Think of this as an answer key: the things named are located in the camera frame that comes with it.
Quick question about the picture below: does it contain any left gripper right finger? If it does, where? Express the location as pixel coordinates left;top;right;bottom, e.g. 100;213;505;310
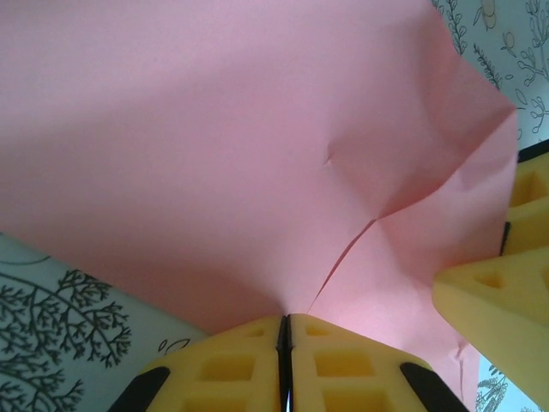
287;312;468;412

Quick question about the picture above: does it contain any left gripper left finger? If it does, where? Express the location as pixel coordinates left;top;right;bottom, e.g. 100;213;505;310
113;315;284;412

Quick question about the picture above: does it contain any pink square paper sheet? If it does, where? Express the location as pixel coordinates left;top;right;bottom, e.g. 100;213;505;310
0;0;520;412

